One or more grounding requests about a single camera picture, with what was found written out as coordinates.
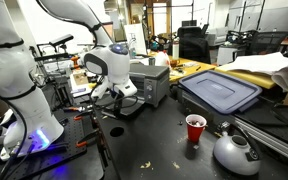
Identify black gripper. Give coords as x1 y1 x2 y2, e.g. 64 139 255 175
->
112 95 125 113

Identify gray toaster oven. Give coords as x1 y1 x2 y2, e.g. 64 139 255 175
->
128 63 171 108

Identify white board on stand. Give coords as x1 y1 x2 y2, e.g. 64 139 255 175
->
123 22 149 56

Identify white plastic bottle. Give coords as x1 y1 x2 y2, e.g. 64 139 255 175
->
171 36 181 61

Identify red plastic cup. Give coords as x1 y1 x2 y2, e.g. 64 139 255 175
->
185 113 208 144

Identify black office chair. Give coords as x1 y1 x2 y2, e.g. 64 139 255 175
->
176 25 213 65

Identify blue plastic bin lid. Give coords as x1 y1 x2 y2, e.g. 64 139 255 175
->
178 69 264 115

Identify black rubber mat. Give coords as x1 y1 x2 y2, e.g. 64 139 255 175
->
234 99 288 152

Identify white paper sheets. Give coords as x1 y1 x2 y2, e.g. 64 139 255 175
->
223 51 288 92

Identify black mesh chair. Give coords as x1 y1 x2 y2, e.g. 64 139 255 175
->
248 30 288 57

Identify black clamp with orange handle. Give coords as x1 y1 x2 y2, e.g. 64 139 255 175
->
72 112 94 122
75 128 102 150

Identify silver-headed clamp with orange handle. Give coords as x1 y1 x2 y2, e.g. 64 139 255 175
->
62 105 86 113

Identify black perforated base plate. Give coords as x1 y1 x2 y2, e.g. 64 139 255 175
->
0 113 89 180

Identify silver kettle with black handle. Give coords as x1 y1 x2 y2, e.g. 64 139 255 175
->
212 123 262 177

